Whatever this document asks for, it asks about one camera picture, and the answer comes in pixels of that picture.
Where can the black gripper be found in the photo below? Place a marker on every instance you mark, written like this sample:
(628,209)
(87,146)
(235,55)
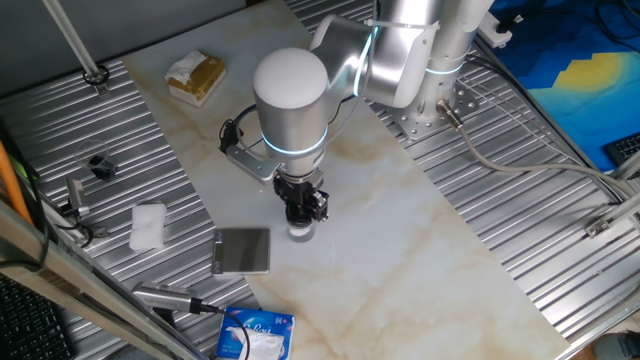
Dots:
(300,184)

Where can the black knobbed jar lid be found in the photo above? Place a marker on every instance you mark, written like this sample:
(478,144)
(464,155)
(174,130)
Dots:
(298,222)

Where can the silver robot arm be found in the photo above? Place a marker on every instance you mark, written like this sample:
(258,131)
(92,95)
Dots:
(290,115)

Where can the clear glass jar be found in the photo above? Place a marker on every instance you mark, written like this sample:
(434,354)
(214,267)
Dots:
(301,234)

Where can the silver digital pocket scale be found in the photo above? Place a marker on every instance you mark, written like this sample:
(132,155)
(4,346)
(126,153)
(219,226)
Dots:
(242,250)

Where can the blue tissue pack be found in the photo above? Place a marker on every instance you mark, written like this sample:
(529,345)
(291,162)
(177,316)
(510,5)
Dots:
(235,332)

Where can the white foam sponge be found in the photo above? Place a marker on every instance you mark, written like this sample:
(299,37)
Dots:
(147,227)

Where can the gold tissue pack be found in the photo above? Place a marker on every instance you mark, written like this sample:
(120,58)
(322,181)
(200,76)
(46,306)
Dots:
(197,77)

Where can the clear plastic cup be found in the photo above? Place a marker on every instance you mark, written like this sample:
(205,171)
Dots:
(97,162)

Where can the white power strip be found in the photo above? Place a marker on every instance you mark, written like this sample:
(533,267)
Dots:
(492,31)

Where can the aluminium pole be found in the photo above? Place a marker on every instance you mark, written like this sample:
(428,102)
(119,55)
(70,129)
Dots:
(71,37)

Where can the blue and yellow mat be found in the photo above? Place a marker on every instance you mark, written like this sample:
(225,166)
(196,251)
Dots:
(575,75)

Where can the orange pole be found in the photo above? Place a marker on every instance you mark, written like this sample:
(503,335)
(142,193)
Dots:
(7,180)

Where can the black keyboard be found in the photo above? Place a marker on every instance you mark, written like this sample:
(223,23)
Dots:
(625,147)
(30,325)

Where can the grey shoe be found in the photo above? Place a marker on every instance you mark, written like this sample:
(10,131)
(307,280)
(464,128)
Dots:
(620,347)

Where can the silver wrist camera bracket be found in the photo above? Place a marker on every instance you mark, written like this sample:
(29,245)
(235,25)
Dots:
(255,167)

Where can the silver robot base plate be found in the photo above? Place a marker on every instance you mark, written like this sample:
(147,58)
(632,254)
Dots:
(425,127)

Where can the silver grilled camera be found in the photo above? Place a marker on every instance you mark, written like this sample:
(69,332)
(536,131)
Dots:
(160,296)

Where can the small silver camera on stand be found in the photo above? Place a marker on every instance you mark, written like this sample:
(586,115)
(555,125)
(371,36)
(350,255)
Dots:
(76,197)

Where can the aluminium frame beam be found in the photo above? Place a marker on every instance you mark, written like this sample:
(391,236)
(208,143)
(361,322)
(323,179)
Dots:
(75,285)

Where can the aluminium profile with bracket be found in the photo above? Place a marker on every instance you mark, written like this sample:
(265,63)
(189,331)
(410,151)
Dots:
(615,212)

